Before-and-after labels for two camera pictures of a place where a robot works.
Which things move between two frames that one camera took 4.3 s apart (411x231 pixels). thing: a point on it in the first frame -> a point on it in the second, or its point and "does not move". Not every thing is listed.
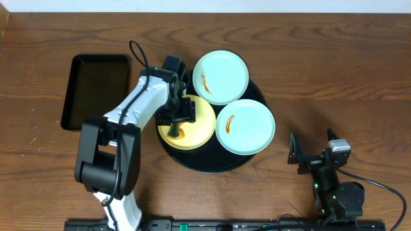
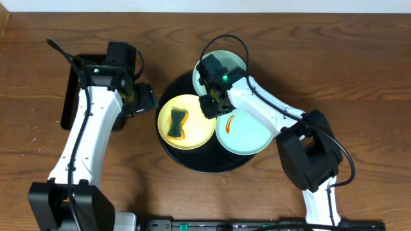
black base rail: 230,225 does not move
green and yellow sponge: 175,131 does not move
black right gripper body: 314,162 -> 216,107
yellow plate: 197,133 does not move
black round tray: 213,156 does not move
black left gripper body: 175,117 -> 148,97
